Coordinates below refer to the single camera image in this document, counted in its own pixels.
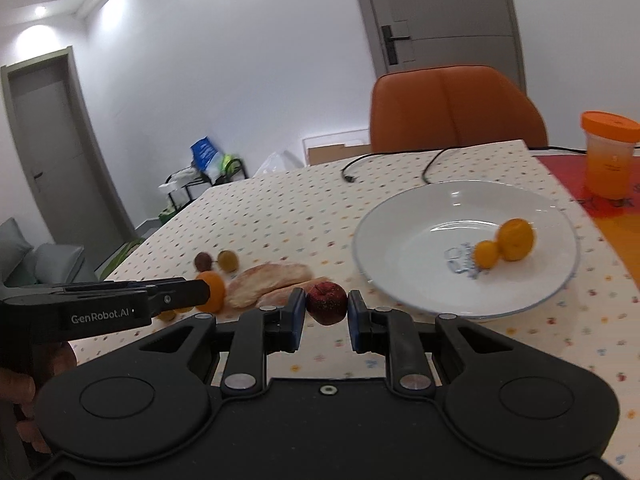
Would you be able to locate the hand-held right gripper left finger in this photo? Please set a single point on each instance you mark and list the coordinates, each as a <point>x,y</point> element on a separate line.
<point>295,325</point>

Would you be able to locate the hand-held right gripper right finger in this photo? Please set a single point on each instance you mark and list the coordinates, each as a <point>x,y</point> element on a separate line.
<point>356,322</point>

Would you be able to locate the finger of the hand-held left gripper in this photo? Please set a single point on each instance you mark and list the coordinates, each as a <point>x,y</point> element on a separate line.
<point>185,292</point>
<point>100,287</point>

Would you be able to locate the orange mandarin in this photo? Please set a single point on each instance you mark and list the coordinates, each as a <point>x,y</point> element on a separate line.
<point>216,292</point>

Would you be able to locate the dark red round fruit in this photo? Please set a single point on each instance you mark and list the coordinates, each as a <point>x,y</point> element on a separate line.
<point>326,304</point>

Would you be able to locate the olive green round fruit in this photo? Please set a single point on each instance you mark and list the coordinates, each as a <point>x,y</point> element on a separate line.
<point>228,260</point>

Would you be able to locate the white plate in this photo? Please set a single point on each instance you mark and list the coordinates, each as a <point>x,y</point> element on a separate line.
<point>425,230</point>

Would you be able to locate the person's left hand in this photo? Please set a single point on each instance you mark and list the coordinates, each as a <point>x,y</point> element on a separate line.
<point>55,360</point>

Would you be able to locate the pale bread roll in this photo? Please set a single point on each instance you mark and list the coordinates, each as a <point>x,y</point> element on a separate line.
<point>282,296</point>
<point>265,280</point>

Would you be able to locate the small dark red fruit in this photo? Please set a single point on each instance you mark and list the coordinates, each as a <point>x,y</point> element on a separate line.
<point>202,261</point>

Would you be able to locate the grey sofa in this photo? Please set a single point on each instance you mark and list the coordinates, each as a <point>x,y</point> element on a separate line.
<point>35,255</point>

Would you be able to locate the dotted white tablecloth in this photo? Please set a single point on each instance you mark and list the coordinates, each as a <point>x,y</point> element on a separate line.
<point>300,200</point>

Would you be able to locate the yellow green bag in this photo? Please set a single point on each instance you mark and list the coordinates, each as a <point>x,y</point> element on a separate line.
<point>227,161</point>

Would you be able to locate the blue plastic bag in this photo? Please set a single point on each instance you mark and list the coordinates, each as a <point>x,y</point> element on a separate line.
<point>202,152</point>

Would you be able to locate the small orange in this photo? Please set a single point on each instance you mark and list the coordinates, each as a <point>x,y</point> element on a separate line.
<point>486,253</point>

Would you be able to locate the grey door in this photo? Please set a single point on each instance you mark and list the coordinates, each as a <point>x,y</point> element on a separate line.
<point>445,10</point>
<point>45,150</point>

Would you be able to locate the clear plastic bag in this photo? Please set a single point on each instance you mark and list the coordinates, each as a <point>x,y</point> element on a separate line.
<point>272,162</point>

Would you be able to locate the cardboard box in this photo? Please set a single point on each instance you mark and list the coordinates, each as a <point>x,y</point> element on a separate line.
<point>335,152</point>

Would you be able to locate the large orange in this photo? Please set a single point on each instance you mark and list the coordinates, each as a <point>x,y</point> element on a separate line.
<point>515,240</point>

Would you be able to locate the orange leather chair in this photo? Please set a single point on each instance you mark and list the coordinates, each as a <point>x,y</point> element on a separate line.
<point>450,110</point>

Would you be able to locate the red and yellow mat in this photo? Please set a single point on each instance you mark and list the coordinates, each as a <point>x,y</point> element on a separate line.
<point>560,172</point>

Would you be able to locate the recessed ceiling light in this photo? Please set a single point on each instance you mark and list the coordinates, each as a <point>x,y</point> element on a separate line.
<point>40,10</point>

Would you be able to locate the orange lidded plastic cup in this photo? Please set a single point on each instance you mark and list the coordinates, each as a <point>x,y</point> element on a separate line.
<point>607,160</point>

